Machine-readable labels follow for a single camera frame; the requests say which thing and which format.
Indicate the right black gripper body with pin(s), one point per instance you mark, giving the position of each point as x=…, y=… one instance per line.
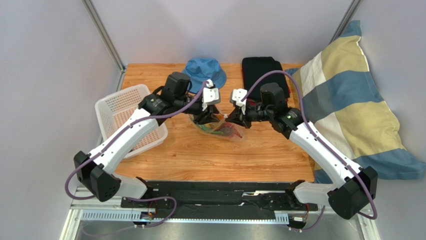
x=240, y=112

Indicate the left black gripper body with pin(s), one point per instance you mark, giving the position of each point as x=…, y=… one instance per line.
x=196, y=108

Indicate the clear orange-zip bag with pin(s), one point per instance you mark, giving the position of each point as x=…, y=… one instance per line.
x=222, y=129

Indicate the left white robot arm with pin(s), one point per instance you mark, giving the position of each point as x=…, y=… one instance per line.
x=95, y=170

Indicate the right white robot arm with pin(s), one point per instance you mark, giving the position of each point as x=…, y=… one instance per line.
x=352, y=187

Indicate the blue bucket hat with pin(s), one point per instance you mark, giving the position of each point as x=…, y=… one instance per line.
x=202, y=69

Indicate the white plastic basket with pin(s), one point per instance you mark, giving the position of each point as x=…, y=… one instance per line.
x=115, y=109

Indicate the blue yellow checked pillow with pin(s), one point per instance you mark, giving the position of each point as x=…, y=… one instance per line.
x=341, y=99

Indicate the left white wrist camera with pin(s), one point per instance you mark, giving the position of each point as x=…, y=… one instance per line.
x=210, y=94

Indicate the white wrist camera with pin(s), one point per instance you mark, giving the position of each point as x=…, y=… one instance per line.
x=238, y=98
x=210, y=94

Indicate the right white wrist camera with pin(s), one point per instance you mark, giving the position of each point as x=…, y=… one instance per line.
x=238, y=98

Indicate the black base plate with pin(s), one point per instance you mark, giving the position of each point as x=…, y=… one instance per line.
x=215, y=200

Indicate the left aluminium corner post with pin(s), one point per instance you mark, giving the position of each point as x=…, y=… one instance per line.
x=97, y=20

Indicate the aluminium corner post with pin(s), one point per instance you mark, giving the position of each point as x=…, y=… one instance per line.
x=346, y=19
x=97, y=20

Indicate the right aluminium corner post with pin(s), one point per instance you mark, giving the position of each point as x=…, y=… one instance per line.
x=346, y=19

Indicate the aluminium frame rail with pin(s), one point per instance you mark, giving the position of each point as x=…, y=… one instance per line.
x=90, y=219

